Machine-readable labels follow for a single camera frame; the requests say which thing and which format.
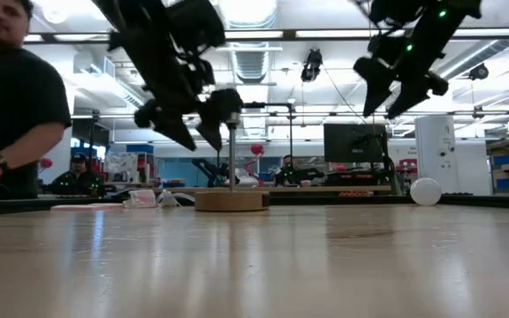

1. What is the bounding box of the wooden base table lamp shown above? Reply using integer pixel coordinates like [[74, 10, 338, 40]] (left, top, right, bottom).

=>
[[194, 87, 271, 214]]

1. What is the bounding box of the black ceiling camera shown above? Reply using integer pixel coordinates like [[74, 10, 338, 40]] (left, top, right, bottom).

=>
[[300, 48, 324, 83], [468, 63, 490, 81]]

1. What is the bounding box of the small clear plastic wrapper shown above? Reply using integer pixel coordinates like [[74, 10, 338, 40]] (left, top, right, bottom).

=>
[[156, 189, 183, 208]]

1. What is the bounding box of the black metal stand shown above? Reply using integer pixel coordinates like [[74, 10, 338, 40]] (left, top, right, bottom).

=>
[[241, 101, 296, 178]]

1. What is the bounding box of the white lightbulb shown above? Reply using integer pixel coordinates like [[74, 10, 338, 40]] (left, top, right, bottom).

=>
[[409, 177, 443, 208]]

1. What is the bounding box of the person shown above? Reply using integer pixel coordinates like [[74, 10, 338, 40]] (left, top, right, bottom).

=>
[[0, 0, 72, 200], [47, 152, 106, 198], [274, 154, 309, 187]]

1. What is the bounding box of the clear plastic packet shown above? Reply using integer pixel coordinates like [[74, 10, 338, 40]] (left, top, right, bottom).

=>
[[123, 189, 158, 209]]

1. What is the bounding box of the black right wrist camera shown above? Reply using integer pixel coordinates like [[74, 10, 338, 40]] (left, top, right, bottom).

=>
[[360, 0, 419, 27]]

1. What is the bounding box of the black aluminium table frame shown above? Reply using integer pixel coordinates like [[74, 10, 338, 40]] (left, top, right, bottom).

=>
[[0, 194, 509, 217]]

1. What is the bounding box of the silver ceiling duct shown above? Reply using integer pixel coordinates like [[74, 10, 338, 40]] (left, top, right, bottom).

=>
[[230, 42, 274, 85]]

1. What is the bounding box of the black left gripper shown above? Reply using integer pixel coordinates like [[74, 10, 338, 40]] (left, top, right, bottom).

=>
[[108, 26, 229, 152]]

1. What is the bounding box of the white standing kiosk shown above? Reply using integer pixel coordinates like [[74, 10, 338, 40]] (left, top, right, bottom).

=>
[[414, 115, 460, 195]]

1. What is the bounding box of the black overhead beam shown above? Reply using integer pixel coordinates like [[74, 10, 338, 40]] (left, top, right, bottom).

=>
[[0, 26, 509, 44]]

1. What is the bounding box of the black monitor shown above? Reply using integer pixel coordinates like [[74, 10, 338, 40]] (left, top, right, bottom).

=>
[[323, 123, 389, 164]]

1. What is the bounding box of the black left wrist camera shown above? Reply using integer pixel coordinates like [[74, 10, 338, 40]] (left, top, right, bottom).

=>
[[165, 0, 227, 58]]

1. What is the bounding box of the pale pink sticky note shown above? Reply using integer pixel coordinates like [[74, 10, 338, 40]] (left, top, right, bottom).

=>
[[50, 203, 102, 212]]

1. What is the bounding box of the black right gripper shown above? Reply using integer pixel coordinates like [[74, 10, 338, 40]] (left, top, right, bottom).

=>
[[353, 21, 451, 120]]

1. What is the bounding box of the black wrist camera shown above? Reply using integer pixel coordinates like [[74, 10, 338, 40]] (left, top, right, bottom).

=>
[[360, 0, 419, 27], [165, 0, 227, 58]]

